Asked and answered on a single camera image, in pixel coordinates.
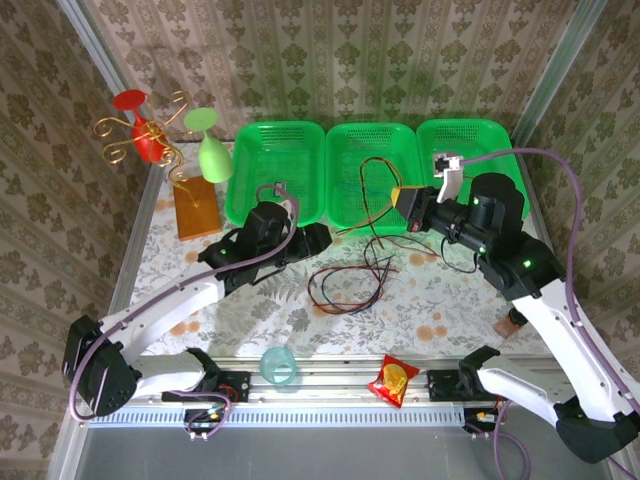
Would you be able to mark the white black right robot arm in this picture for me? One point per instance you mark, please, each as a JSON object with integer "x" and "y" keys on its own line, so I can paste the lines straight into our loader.
{"x": 550, "y": 320}

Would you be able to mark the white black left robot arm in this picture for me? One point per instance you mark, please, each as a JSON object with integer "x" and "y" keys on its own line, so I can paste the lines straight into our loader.
{"x": 165, "y": 305}

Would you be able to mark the small blue white label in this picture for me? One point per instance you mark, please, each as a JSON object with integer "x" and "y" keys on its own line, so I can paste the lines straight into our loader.
{"x": 280, "y": 187}

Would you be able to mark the green basket with label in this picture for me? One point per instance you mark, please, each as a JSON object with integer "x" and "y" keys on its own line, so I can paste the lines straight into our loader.
{"x": 250, "y": 165}

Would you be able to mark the green plastic basket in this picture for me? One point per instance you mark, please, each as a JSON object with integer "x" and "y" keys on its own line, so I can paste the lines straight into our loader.
{"x": 480, "y": 140}
{"x": 350, "y": 150}

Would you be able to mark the wooden base board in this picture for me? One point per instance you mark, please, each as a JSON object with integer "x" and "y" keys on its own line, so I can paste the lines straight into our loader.
{"x": 197, "y": 210}

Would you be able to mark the green plastic goblet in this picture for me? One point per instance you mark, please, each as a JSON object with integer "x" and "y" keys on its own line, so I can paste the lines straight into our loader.
{"x": 215, "y": 160}

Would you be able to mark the floral tablecloth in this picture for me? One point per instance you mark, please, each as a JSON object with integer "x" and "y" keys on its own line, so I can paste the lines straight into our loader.
{"x": 240, "y": 320}

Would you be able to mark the amber translucent cup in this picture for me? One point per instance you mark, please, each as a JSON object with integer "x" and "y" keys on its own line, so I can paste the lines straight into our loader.
{"x": 507, "y": 325}

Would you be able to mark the teal translucent cup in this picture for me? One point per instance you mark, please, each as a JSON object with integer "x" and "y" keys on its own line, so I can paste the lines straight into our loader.
{"x": 277, "y": 367}

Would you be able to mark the red plastic goblet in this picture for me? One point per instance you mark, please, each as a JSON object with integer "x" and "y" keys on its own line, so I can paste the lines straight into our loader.
{"x": 145, "y": 142}

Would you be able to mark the red yellow snack packet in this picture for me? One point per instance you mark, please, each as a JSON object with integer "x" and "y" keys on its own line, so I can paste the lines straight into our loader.
{"x": 392, "y": 382}

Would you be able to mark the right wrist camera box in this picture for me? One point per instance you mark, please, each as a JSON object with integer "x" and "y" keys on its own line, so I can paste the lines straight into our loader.
{"x": 449, "y": 172}

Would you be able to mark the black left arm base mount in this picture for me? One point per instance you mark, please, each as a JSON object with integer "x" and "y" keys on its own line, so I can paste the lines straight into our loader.
{"x": 235, "y": 382}

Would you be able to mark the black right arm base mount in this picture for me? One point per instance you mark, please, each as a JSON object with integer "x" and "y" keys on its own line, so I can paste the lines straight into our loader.
{"x": 442, "y": 385}

